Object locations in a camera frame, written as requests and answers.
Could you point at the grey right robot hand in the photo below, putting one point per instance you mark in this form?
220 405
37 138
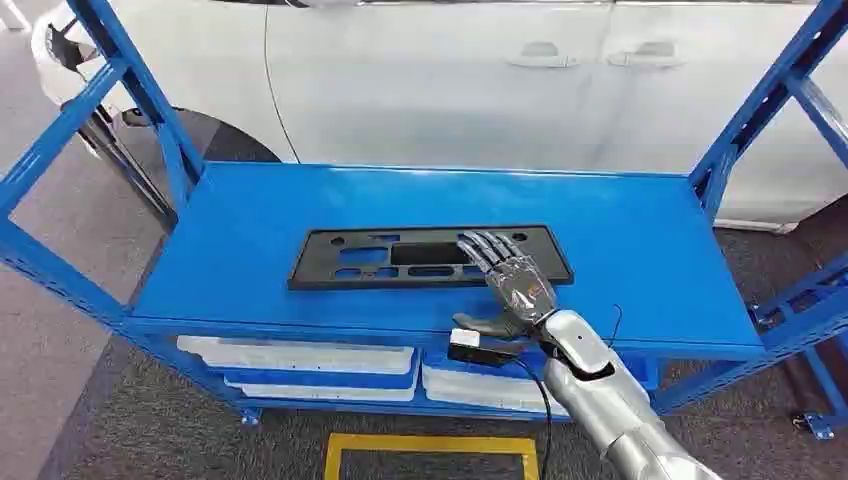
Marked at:
520 281

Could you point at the black plastic licence plate frame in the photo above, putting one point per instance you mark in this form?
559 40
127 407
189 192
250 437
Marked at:
318 268

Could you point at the white car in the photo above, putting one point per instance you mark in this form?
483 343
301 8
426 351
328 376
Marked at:
430 86

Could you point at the blue metal shelf rack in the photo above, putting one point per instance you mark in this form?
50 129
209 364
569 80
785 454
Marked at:
252 218

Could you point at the blue metal rack with caster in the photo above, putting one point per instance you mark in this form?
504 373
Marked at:
825 397

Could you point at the pale and black wrist camera box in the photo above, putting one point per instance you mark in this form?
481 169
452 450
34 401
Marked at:
478 351

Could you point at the yellow tape floor frame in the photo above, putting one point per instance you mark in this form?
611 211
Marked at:
430 445

